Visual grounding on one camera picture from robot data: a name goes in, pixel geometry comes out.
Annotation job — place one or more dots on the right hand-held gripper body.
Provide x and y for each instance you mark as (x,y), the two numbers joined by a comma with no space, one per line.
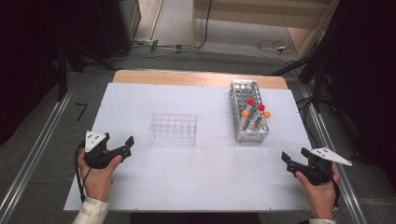
(317,172)

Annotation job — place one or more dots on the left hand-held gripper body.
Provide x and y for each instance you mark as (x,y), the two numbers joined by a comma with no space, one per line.
(96,157)

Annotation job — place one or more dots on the clear plastic tube rack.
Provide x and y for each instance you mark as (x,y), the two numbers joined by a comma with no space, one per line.
(174,129)

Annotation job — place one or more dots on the orange cap centrifuge tube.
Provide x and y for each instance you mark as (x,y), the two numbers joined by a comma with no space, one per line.
(266,114)
(245,114)

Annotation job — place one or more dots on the red cap centrifuge tube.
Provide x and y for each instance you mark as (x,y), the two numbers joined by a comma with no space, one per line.
(251,101)
(261,107)

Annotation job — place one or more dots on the metal tube rack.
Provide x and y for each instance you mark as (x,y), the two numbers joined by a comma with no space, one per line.
(241,93)

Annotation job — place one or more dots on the person's left hand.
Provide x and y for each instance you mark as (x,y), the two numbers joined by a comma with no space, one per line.
(98,183)

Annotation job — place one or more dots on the person's right hand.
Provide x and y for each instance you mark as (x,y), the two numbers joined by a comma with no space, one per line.
(322,199)

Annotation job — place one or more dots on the black stand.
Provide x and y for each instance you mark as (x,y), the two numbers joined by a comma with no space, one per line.
(317,90)
(63,74)

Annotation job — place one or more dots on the white board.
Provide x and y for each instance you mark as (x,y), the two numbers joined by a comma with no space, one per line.
(202,174)

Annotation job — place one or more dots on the dark curtain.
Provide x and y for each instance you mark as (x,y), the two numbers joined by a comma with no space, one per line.
(28,62)
(367,77)

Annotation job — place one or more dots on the grey power strip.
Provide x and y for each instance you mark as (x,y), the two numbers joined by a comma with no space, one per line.
(144,41)

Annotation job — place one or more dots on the dark cabinet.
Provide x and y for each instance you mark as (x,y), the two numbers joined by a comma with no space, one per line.
(124,25)

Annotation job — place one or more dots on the beige wooden panel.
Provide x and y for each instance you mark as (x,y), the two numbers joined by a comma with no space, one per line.
(249,14)

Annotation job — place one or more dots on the metal floor rail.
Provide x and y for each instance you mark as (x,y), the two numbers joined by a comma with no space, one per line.
(34,155)
(345,189)

